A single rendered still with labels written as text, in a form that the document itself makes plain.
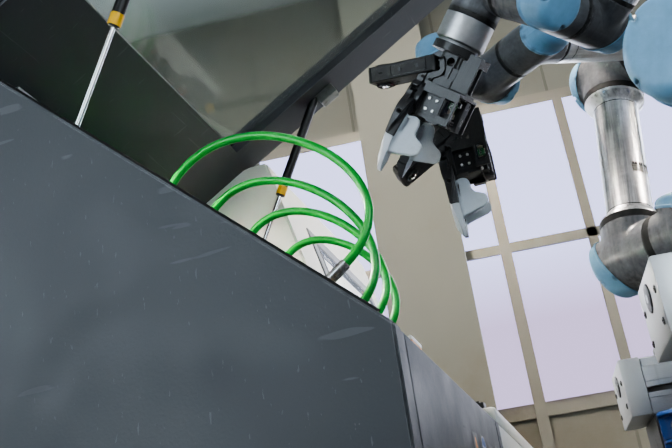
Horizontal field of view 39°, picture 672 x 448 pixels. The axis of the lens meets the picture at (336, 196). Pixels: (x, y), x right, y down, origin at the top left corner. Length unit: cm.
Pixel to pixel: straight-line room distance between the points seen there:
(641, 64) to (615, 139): 76
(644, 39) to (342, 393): 51
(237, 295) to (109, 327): 16
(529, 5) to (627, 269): 61
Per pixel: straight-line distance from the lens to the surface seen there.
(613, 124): 189
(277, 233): 186
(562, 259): 360
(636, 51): 112
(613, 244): 175
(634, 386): 155
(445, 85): 139
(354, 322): 100
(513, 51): 161
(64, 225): 120
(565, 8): 131
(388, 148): 136
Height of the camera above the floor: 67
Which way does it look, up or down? 25 degrees up
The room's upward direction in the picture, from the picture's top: 8 degrees counter-clockwise
